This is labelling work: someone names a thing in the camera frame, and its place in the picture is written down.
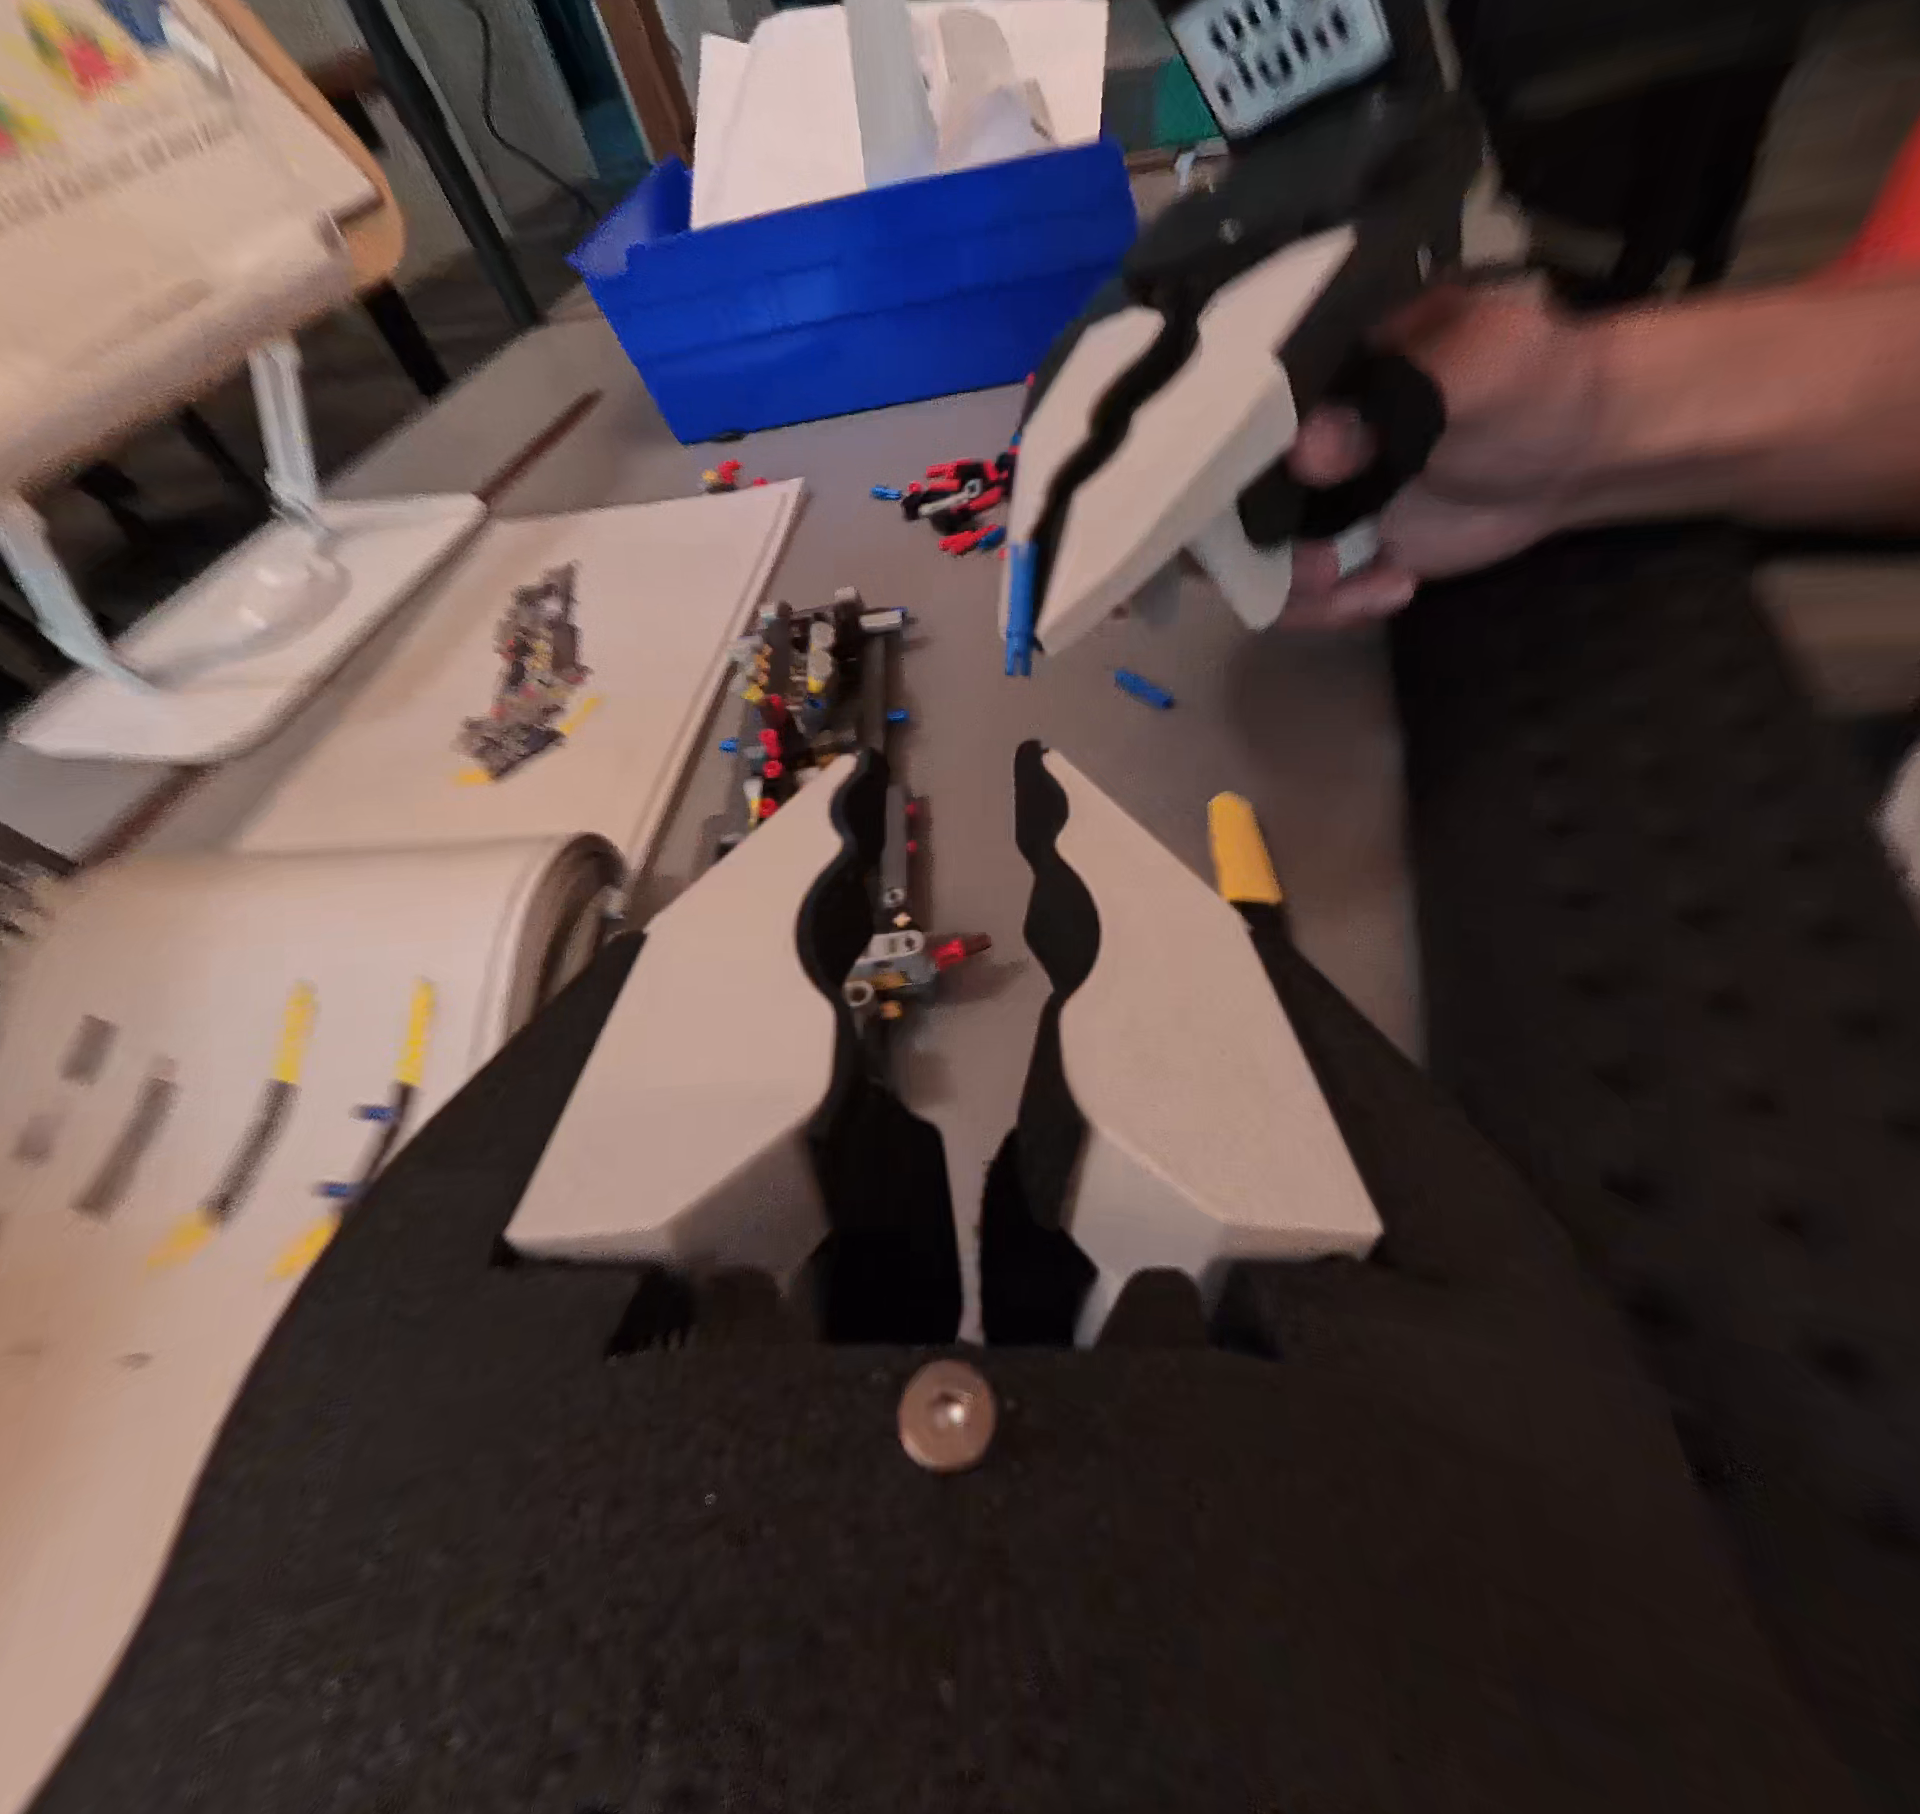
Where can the printed paper sign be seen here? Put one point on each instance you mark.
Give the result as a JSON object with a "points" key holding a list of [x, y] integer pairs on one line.
{"points": [[151, 268]]}

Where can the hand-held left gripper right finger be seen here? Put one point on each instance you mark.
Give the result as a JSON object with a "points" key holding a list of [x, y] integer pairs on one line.
{"points": [[1200, 1079]]}

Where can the blue plastic bin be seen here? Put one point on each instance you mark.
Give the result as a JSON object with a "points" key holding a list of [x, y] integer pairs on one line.
{"points": [[854, 299]]}

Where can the instruction booklet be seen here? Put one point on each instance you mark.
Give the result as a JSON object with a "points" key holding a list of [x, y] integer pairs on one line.
{"points": [[644, 614]]}

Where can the yellow lego panel piece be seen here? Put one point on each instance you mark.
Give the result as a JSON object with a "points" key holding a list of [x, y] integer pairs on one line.
{"points": [[1242, 846]]}

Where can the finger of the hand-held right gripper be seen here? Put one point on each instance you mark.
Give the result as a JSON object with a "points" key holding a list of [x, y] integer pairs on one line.
{"points": [[1185, 464], [1073, 404]]}

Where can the person's right forearm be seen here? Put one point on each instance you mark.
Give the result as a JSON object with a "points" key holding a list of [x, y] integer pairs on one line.
{"points": [[1754, 404]]}

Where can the lego car chassis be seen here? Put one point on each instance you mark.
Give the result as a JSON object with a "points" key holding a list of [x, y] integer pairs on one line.
{"points": [[794, 704]]}

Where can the pile of red blue lego pins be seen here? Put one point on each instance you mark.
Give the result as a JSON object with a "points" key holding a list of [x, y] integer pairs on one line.
{"points": [[953, 486]]}

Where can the white paper sheets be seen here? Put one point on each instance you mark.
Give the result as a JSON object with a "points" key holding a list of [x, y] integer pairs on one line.
{"points": [[794, 104]]}

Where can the translucent plastic tube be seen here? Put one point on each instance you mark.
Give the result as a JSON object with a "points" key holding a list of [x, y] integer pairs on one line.
{"points": [[885, 45]]}

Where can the person's right hand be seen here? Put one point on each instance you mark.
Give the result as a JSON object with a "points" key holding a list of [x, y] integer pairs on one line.
{"points": [[1514, 419]]}

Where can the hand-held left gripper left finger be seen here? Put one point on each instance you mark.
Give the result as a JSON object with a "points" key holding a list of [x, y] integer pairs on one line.
{"points": [[690, 1079]]}

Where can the blue lego pin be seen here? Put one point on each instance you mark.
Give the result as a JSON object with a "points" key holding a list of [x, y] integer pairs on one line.
{"points": [[1142, 689], [1022, 614]]}

